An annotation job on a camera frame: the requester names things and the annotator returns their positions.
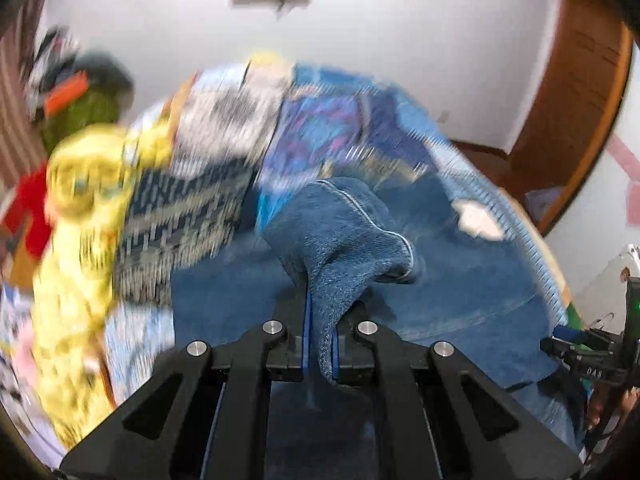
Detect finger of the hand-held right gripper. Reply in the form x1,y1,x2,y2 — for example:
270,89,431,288
540,326,621,376

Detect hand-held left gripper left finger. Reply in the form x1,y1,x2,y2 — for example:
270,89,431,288
59,280,314,480

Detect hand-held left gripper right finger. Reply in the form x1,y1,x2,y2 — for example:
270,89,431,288
332,300,584,480

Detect blue denim jeans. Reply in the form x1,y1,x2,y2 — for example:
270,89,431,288
169,175,587,480

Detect person's right hand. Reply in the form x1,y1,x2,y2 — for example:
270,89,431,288
584,386,640,438

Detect dark blue white patterned cloth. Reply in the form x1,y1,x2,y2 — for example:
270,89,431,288
114,159,257,307

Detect blue printed bed blanket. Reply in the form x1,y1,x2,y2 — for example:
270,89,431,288
102,61,572,411

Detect white black printed cloth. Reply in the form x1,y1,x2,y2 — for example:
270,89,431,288
172,66,288,173

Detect wooden door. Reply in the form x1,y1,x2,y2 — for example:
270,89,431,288
447,2,635,235

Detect yellow printed cloth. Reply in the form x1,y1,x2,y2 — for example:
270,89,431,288
31,124,177,453

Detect red cloth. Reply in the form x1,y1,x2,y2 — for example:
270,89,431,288
1,166,57,262

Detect green cloth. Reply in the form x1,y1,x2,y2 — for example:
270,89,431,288
39,54,137,148

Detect orange object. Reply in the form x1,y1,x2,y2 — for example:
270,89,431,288
44,74,87,113

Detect brown striped curtain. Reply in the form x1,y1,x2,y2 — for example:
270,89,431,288
0,0,48,188

